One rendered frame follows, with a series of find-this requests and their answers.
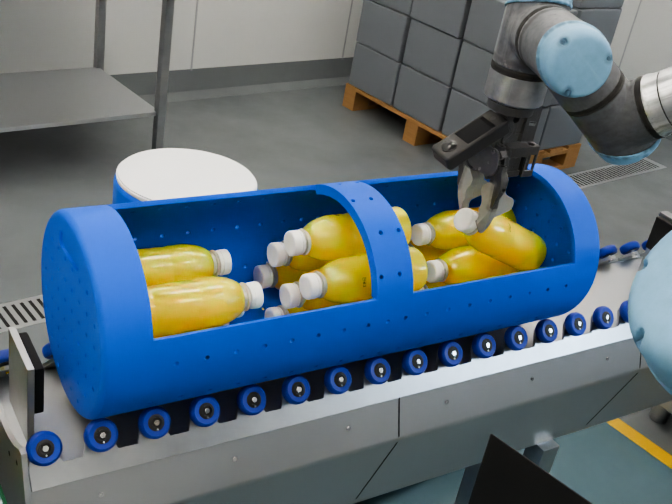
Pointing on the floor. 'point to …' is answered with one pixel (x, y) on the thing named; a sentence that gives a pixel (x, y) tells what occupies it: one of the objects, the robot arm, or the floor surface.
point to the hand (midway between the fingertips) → (469, 219)
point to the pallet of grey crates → (451, 68)
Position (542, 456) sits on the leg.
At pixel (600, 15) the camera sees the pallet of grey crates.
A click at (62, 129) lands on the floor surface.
